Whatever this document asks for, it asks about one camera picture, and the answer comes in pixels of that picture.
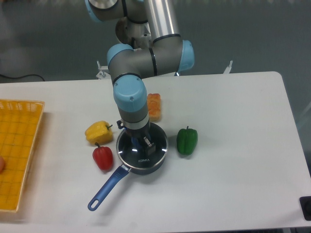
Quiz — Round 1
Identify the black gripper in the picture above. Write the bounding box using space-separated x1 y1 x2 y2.
117 120 156 155

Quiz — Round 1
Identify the dark blue saucepan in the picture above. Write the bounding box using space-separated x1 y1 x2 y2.
87 123 169 211

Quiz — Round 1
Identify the glass pot lid blue knob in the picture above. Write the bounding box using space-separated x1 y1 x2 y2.
116 123 169 170

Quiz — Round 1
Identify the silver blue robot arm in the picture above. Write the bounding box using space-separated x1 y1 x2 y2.
86 0 194 155

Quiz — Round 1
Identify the green bell pepper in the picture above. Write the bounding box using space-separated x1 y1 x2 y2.
176 126 198 156

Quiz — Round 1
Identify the red bell pepper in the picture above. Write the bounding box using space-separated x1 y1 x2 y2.
92 143 113 171

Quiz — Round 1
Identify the orange bread loaf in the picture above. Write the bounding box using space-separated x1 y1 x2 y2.
147 93 161 122

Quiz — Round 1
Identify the yellow bell pepper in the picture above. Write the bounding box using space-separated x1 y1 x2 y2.
85 121 113 144

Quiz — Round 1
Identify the yellow woven basket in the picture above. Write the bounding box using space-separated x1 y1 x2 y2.
0 99 45 213

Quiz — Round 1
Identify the black device at table edge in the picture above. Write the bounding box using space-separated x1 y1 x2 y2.
299 196 311 221

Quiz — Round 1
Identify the black floor cable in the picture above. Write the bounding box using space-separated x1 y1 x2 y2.
0 74 45 82

